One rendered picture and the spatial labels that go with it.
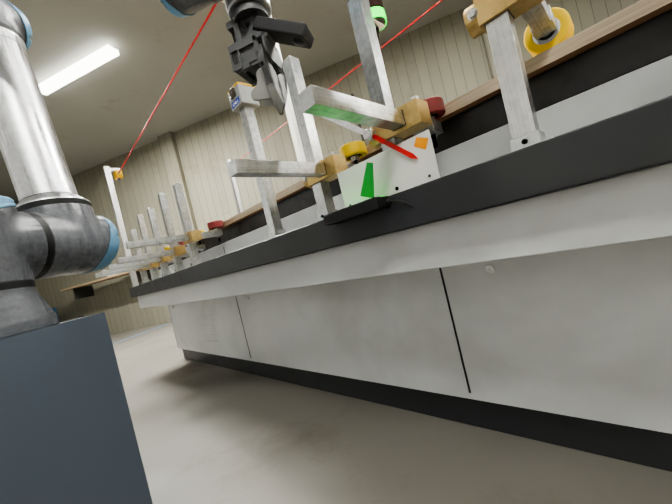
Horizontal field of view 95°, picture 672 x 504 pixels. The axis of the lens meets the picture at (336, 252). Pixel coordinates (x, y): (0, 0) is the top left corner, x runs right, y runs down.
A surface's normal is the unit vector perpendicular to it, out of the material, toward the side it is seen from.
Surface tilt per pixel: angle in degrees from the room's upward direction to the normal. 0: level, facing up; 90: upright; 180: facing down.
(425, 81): 90
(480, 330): 90
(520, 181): 90
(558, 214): 90
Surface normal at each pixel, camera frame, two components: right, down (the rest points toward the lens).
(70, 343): 0.93, -0.22
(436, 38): -0.27, 0.07
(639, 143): -0.68, 0.18
